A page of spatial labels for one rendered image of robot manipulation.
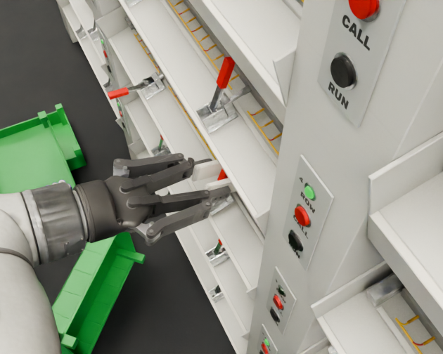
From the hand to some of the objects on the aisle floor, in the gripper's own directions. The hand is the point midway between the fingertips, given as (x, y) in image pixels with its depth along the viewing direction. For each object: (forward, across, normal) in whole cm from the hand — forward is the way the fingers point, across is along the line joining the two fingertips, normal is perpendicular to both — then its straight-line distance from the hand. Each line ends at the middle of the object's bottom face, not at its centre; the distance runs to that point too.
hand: (221, 177), depth 68 cm
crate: (-17, -57, -61) cm, 85 cm away
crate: (-10, -15, -65) cm, 68 cm away
